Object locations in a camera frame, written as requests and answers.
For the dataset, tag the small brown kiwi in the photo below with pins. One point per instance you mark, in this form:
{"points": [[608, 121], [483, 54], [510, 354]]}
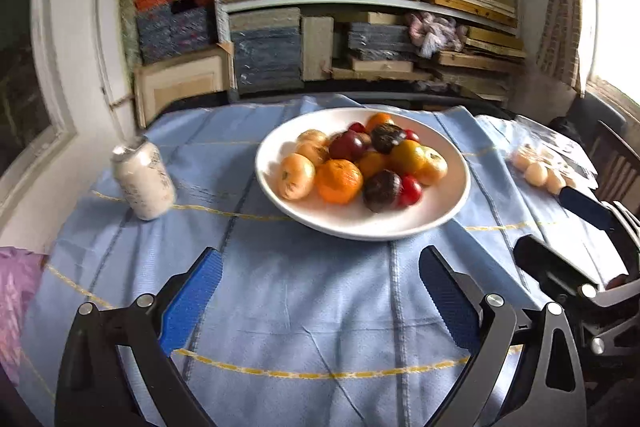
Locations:
{"points": [[366, 140]]}

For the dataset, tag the white drink can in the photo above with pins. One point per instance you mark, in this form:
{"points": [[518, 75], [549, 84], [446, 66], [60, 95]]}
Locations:
{"points": [[145, 182]]}

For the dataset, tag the pink cloth bundle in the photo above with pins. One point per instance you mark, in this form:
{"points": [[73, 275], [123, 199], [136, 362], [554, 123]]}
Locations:
{"points": [[432, 32]]}

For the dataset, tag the stack of blue orange boxes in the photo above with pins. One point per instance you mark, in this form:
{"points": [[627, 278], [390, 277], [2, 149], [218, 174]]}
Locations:
{"points": [[170, 32]]}

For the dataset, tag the large orange mandarin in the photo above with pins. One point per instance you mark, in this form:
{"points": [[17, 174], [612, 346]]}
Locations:
{"points": [[339, 182]]}

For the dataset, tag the metal shelf rack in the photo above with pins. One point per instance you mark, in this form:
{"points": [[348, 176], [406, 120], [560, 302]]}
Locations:
{"points": [[280, 2]]}

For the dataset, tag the speckled yellow loquat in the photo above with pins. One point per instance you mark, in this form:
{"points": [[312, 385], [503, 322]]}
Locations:
{"points": [[312, 153], [312, 136], [296, 177]]}

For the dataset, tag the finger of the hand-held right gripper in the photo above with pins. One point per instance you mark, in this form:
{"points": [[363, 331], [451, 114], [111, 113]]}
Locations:
{"points": [[585, 207], [545, 262]]}

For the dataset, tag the round dark patterned piece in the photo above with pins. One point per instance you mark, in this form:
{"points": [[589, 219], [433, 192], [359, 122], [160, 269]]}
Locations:
{"points": [[387, 138]]}

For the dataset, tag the dark wooden chair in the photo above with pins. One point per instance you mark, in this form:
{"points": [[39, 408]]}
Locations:
{"points": [[615, 167]]}

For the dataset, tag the yellow round fruit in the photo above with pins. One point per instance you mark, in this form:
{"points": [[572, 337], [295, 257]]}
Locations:
{"points": [[434, 167]]}

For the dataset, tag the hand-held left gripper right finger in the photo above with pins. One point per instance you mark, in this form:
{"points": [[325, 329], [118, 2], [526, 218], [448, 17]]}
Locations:
{"points": [[447, 302]]}

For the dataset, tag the bright window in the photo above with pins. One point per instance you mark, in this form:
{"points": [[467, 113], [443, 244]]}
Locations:
{"points": [[615, 17]]}

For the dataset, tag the pile of tan flat boxes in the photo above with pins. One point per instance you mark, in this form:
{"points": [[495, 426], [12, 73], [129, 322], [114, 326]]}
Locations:
{"points": [[475, 59]]}

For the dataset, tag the green yellow tomato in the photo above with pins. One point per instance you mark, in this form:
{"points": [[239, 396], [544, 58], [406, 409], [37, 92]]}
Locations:
{"points": [[407, 157]]}

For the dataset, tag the white plate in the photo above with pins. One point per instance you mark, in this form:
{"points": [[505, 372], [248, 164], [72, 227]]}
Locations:
{"points": [[350, 222]]}

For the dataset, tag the green marbled board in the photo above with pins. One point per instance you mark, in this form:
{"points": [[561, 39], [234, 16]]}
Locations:
{"points": [[129, 22]]}

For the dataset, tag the purple passion fruit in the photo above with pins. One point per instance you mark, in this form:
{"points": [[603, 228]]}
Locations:
{"points": [[347, 146]]}

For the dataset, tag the stack of yellow wooden frames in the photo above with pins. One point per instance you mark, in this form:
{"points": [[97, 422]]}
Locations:
{"points": [[470, 2]]}

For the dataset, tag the small orange mandarin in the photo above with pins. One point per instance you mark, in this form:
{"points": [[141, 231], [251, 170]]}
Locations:
{"points": [[379, 119]]}

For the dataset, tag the dark brown passion fruit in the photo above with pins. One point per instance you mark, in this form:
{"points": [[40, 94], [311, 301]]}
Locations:
{"points": [[381, 192]]}

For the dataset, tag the row of pale eggs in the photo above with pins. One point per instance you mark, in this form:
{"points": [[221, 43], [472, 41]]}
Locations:
{"points": [[537, 174]]}

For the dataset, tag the small stack of blue boxes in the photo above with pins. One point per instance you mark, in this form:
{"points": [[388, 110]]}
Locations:
{"points": [[377, 42]]}

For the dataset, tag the white window frame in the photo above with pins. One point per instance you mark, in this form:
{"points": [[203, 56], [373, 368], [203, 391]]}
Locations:
{"points": [[52, 72]]}

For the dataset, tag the wooden picture frame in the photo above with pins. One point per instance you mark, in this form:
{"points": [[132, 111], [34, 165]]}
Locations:
{"points": [[180, 79]]}

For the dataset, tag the clear plastic bag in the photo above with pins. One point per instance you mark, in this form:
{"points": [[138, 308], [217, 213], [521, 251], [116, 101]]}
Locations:
{"points": [[565, 142]]}

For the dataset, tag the pink plastic bag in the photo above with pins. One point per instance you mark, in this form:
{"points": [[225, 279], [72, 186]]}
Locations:
{"points": [[17, 297]]}

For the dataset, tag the upright grey woven box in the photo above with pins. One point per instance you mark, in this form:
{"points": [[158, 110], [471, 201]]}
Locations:
{"points": [[316, 49]]}

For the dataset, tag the white leaning strip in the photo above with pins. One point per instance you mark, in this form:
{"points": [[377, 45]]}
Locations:
{"points": [[101, 57]]}

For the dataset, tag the blue tablecloth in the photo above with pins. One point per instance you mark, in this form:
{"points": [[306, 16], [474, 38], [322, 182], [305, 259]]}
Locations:
{"points": [[300, 282]]}

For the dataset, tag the stack of blue grey boxes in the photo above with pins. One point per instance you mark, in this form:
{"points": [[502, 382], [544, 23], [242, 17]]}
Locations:
{"points": [[265, 57]]}

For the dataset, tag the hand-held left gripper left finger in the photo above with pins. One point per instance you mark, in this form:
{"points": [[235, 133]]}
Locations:
{"points": [[192, 302]]}

